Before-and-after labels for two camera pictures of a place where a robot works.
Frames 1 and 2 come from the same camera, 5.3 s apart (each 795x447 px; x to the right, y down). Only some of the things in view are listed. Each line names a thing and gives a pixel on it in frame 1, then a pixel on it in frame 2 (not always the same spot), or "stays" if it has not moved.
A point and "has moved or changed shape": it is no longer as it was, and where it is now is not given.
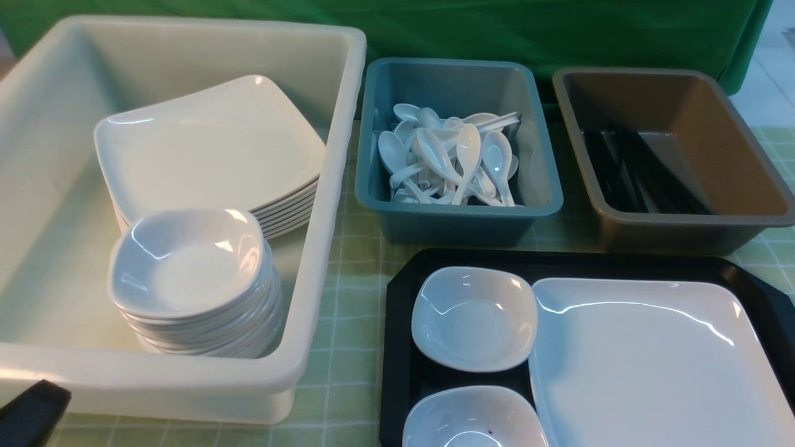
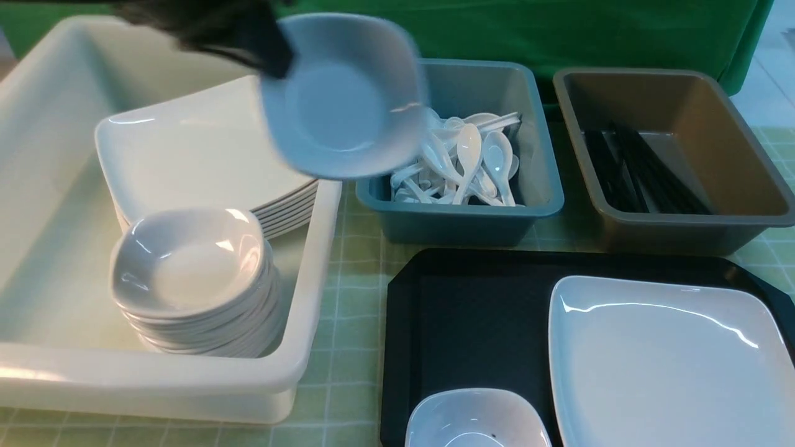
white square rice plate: (644, 362) has moved or changed shape
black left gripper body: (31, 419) to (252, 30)
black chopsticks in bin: (633, 177) stays
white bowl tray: (475, 319) to (353, 103)
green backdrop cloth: (721, 36) stays
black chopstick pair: (664, 190) stays
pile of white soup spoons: (448, 161) stays
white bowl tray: (477, 416) stays
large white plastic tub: (59, 76) stays
